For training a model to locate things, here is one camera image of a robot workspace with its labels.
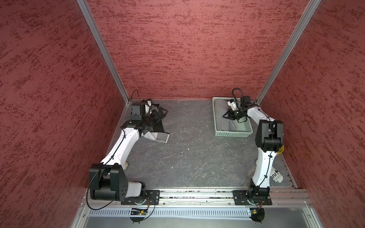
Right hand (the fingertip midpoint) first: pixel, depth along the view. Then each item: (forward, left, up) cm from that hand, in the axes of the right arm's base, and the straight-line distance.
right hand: (224, 117), depth 101 cm
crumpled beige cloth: (-33, +65, -3) cm, 73 cm away
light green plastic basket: (-7, -15, -7) cm, 18 cm away
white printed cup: (-40, -23, -4) cm, 46 cm away
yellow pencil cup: (-37, -13, +24) cm, 46 cm away
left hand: (-10, +42, +16) cm, 46 cm away
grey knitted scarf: (-8, +3, +2) cm, 8 cm away
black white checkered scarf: (-8, +50, -6) cm, 51 cm away
